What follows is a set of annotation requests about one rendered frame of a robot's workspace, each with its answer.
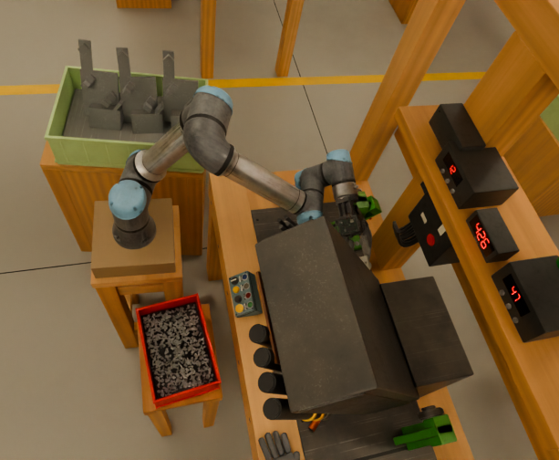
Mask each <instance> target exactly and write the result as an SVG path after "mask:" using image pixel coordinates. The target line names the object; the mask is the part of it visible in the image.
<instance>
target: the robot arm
mask: <svg viewBox="0 0 559 460"><path fill-rule="evenodd" d="M232 115H233V101H232V99H231V97H230V96H229V95H228V94H227V93H226V92H225V91H224V90H222V89H220V88H217V87H215V86H202V87H199V88H198V89H197V90H196V92H195V93H194V95H193V100H192V102H191V103H190V104H189V105H188V106H187V107H186V108H185V109H184V110H183V111H182V112H181V113H180V116H179V122H178V123H176V124H175V125H174V126H173V127H172V128H171V129H170V130H169V131H168V132H167V133H166V134H165V135H164V136H162V137H161V138H160V139H159V140H158V141H157V142H156V143H155V144H154V145H153V146H152V147H151V148H149V149H148V150H146V149H143V150H136V151H134V152H133V153H132V154H131V155H130V156H129V158H128V159H127V161H126V165H125V168H124V170H123V173H122V175H121V177H120V179H119V183H116V184H115V185H114V186H113V187H112V188H111V189H110V191H109V209H110V211H111V212H112V215H113V219H114V224H113V226H112V234H113V237H114V239H115V241H116V242H117V244H119V245H120V246H122V247H124V248H127V249H140V248H143V247H145V246H147V245H149V244H150V243H151V242H152V240H153V239H154V237H155V235H156V225H155V222H154V220H153V219H152V217H151V216H150V215H149V211H148V207H149V204H150V199H151V197H152V194H153V191H154V188H155V185H156V184H157V183H158V182H159V181H160V180H162V179H163V178H164V177H165V175H166V172H167V169H168V168H170V167H171V166H172V165H173V164H174V163H176V161H178V160H179V159H180V158H181V157H182V156H183V155H185V154H186V153H187V152H189V153H190V155H191V156H192V158H193V159H194V160H195V161H196V162H197V163H198V164H200V166H201V167H203V168H204V169H205V170H207V171H208V172H210V173H212V174H214V175H216V176H218V177H219V176H225V177H227V178H229V179H230V180H232V181H234V182H236V183H239V184H240V185H241V186H243V187H245V188H247V189H249V190H250V191H252V192H254V193H257V194H259V195H260V196H262V197H263V198H265V199H267V200H268V201H270V202H272V203H274V204H277V205H278V206H280V207H282V208H284V209H285V210H287V211H288V212H290V213H292V214H295V215H297V218H296V219H297V223H298V224H299V225H300V224H302V223H304V222H306V221H309V220H311V219H314V220H315V219H317V218H319V217H321V216H322V215H323V212H322V211H323V200H324V189H325V187H326V186H328V185H331V184H332V190H333V195H334V199H335V200H336V205H337V209H338V213H339V218H337V219H335V224H336V225H337V226H336V230H337V228H338V232H339V234H341V236H342V237H343V238H344V239H345V240H346V242H347V243H348V244H349V245H350V247H351V248H352V249H353V250H354V247H355V242H354V241H352V240H350V239H349V237H350V238H353V236H354V235H360V237H361V238H360V239H359V243H360V244H361V246H362V250H363V254H364V256H367V258H368V262H369V259H370V254H371V247H372V233H371V231H370V229H369V226H368V223H367V221H366V219H365V217H364V216H363V215H362V213H361V212H360V210H359V208H358V207H357V205H354V203H356V202H358V201H359V200H358V193H357V188H358V185H356V179H355V175H354V170H353V165H352V164H353V163H352V161H351V157H350V153H349V151H348V150H345V149H338V150H334V151H331V152H329V153H328V154H327V155H326V162H322V163H320V164H318V165H315V166H312V167H309V168H304V170H302V171H299V172H297V173H296V174H295V186H293V185H292V184H290V183H288V182H287V181H285V180H283V179H282V178H280V177H278V176H276V175H275V174H273V173H271V172H269V171H267V170H266V169H265V168H263V167H261V166H260V165H258V164H256V163H255V162H252V161H251V160H249V159H247V158H246V157H244V156H242V155H241V154H240V153H238V152H236V150H235V147H234V146H232V145H231V144H230V143H229V142H228V141H227V140H226V139H225V137H226V133H227V130H228V126H229V123H230V119H231V116H232ZM339 229H340V230H339Z"/></svg>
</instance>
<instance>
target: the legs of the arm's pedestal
mask: <svg viewBox="0 0 559 460"><path fill-rule="evenodd" d="M96 290H97V292H98V295H99V297H100V299H101V301H102V303H103V305H104V307H105V309H106V311H107V312H108V314H109V317H110V319H111V321H112V323H113V325H114V327H115V329H116V331H117V333H118V334H119V337H120V339H121V341H122V343H123V345H124V347H125V349H128V348H137V347H139V337H138V322H134V320H133V317H132V304H139V294H142V293H153V292H164V295H165V300H166V301H168V300H172V299H175V298H183V284H182V281H179V282H167V283H155V284H144V285H132V286H120V287H98V288H96Z"/></svg>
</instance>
